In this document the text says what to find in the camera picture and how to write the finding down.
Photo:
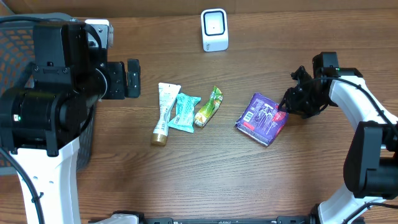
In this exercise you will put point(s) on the white tube with gold cap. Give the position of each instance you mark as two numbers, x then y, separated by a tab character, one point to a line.
167	96

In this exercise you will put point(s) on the white barcode scanner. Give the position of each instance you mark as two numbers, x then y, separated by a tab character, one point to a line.
214	29

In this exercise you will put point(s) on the grey plastic mesh basket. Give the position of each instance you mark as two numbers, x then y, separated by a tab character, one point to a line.
17	51

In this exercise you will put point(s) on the teal snack packet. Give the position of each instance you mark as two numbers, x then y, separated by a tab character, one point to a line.
184	113

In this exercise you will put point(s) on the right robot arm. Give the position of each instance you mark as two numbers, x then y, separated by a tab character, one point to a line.
370	168

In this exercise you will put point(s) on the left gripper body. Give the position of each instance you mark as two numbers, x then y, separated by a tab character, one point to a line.
114	88

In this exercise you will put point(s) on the green yellow snack packet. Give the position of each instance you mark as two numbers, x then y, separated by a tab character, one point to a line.
207	111

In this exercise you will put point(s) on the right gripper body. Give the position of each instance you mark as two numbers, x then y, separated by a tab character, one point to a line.
310	103

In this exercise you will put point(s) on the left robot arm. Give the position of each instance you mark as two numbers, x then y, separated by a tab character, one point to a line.
45	113

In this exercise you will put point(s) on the purple pad package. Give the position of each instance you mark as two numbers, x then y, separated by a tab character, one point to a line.
261	120

